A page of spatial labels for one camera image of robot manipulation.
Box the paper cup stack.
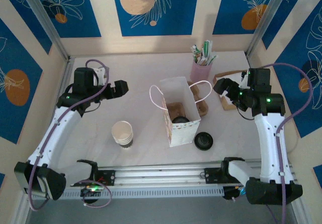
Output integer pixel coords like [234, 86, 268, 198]
[111, 120, 134, 149]

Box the animal print gift bag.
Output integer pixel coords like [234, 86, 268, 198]
[149, 76, 212, 148]

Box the brown cardboard tray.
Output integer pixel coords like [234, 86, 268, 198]
[213, 70, 250, 111]

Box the pink metal cup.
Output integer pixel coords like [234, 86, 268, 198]
[190, 57, 213, 83]

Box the pulp cup carrier stack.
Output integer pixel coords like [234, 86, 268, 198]
[187, 82, 210, 118]

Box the black lid stack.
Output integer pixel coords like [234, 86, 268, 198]
[193, 131, 214, 151]

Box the right controller board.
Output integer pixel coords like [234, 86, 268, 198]
[222, 185, 247, 202]

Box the controller board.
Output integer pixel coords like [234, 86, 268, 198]
[80, 185, 101, 204]
[222, 185, 247, 202]

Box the left controller board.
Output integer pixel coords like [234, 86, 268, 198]
[80, 185, 101, 204]

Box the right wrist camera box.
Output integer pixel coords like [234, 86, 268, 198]
[239, 69, 250, 89]

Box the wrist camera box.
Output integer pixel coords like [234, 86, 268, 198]
[239, 69, 250, 89]
[93, 66, 109, 86]

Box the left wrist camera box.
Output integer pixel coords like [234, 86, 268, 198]
[93, 66, 109, 86]

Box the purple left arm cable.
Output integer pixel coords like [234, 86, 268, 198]
[27, 59, 113, 211]

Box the aluminium frame post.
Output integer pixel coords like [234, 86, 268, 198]
[246, 0, 295, 58]
[19, 0, 70, 61]

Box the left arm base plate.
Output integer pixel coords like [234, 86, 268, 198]
[72, 170, 116, 187]

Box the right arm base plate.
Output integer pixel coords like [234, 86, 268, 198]
[204, 167, 227, 184]

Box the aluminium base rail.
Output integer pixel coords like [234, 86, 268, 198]
[22, 158, 300, 193]

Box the grey slotted cable duct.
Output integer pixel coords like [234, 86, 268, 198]
[60, 185, 225, 201]

